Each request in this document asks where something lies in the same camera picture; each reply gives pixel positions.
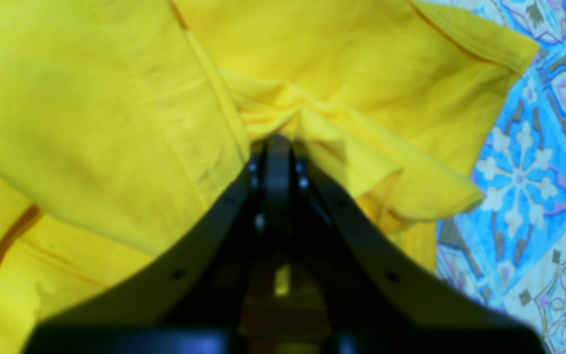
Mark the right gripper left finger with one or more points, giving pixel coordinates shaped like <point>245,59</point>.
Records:
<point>190,299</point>

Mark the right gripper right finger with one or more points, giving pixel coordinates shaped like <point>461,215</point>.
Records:
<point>378,300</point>

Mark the yellow T-shirt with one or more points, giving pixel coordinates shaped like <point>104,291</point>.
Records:
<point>122,121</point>

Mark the patterned blue tablecloth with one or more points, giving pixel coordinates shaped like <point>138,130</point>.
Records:
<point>510,253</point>

